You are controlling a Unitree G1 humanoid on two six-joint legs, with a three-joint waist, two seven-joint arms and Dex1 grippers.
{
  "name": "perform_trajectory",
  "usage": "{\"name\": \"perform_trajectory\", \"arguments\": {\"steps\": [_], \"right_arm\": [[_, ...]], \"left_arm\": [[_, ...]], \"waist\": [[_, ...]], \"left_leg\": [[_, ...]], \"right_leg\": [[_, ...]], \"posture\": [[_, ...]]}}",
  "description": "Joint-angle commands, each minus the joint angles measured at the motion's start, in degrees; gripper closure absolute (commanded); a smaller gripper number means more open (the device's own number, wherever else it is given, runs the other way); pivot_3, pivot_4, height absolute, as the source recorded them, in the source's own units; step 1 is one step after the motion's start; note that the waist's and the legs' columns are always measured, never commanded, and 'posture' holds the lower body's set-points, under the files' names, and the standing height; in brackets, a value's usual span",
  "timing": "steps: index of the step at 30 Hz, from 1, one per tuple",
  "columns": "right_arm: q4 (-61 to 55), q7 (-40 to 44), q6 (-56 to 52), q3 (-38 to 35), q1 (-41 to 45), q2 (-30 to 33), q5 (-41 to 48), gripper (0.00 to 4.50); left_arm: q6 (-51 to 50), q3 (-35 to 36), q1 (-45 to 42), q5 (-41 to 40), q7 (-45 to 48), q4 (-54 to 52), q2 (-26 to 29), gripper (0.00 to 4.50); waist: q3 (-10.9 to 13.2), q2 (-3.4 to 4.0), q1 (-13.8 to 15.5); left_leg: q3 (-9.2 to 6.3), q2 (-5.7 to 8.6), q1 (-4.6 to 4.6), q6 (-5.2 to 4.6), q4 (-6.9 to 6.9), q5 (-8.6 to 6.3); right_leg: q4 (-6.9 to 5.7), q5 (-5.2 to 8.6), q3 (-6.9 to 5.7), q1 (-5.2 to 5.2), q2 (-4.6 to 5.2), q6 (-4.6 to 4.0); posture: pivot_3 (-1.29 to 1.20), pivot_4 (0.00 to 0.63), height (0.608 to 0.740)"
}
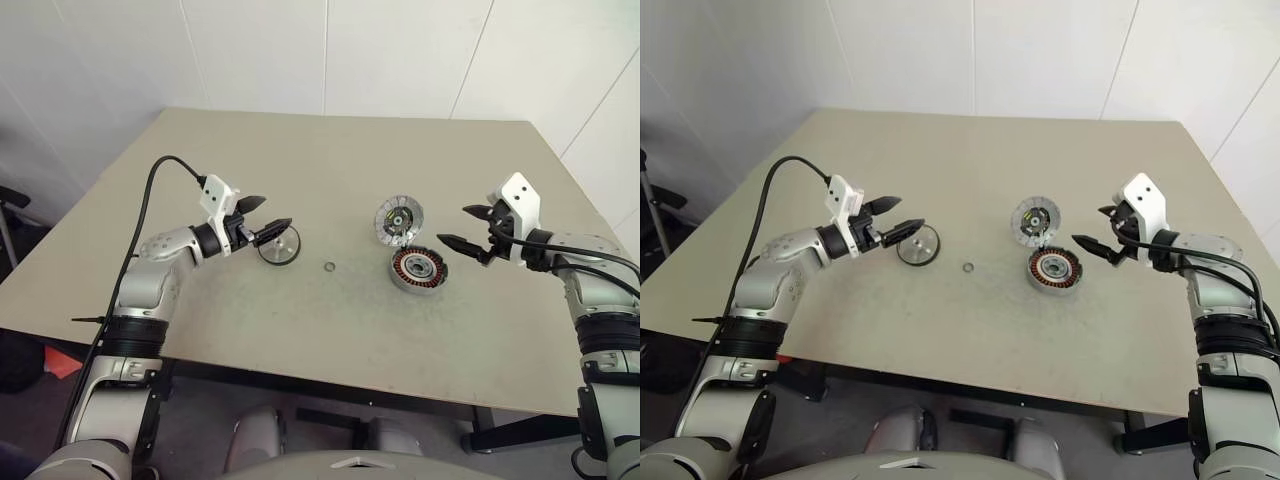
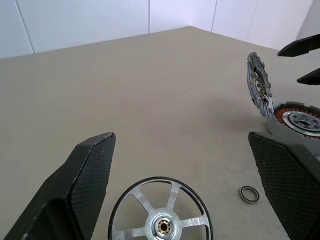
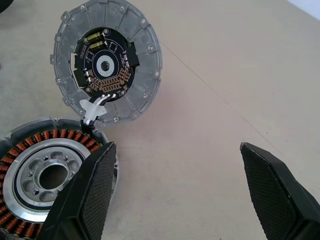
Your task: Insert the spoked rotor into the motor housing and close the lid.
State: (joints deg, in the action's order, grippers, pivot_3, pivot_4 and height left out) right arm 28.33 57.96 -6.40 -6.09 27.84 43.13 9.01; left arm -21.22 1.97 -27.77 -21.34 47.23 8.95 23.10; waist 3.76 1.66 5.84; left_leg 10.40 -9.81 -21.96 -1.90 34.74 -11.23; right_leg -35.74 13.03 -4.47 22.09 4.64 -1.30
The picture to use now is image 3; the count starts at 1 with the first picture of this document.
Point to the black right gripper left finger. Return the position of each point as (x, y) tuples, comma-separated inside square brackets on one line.
[(82, 200)]

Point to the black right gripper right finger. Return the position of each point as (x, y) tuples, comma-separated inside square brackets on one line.
[(275, 205)]

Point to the silver finned rotor disc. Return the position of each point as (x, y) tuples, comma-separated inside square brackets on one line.
[(140, 50)]

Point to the motor stator with copper windings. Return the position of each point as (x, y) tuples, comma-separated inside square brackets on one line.
[(22, 175)]

